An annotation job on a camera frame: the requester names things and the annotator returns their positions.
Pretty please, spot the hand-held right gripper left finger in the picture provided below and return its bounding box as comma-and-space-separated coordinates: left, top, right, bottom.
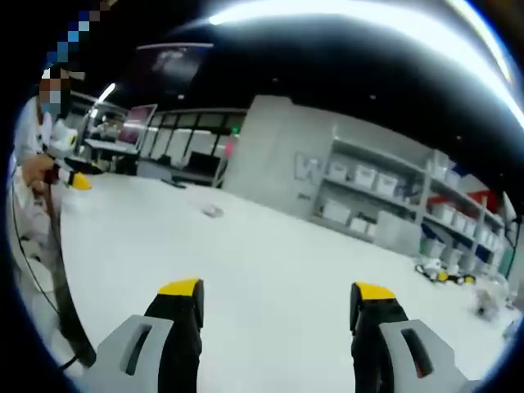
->
84, 278, 205, 393

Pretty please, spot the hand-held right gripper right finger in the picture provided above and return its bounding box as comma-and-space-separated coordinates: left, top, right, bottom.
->
350, 281, 484, 393

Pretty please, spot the person's left hand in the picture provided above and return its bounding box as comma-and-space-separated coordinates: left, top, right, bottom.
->
20, 154, 56, 194

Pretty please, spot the grey background desk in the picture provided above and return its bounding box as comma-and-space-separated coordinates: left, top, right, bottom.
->
83, 138, 141, 174

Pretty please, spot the person's white clothing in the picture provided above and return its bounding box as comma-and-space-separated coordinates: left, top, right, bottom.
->
7, 96, 62, 287

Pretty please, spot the ceiling light tube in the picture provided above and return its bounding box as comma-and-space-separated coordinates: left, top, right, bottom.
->
97, 82, 117, 105

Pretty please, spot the computer monitor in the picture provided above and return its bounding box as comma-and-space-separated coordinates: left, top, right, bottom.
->
118, 103, 159, 149

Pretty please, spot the yellow wheeled toy vehicle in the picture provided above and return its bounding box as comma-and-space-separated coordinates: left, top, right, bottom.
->
413, 257, 476, 287

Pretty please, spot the crumpled clear plastic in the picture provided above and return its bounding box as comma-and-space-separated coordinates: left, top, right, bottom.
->
470, 286, 505, 321

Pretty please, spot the dark hanging ceiling screen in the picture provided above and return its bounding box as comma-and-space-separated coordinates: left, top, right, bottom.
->
134, 42, 215, 84

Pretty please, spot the red storage bin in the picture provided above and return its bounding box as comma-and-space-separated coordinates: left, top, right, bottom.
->
426, 192, 500, 214

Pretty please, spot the grey metal shelf unit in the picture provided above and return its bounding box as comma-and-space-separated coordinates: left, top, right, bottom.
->
309, 133, 509, 280

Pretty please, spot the row of white storage bins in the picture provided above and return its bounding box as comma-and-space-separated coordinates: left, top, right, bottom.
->
323, 161, 503, 267

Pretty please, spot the notice board with papers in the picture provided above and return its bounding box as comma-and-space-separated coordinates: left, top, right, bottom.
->
294, 151, 323, 182

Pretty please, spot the black strap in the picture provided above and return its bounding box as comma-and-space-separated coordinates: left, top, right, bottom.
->
42, 179, 97, 368

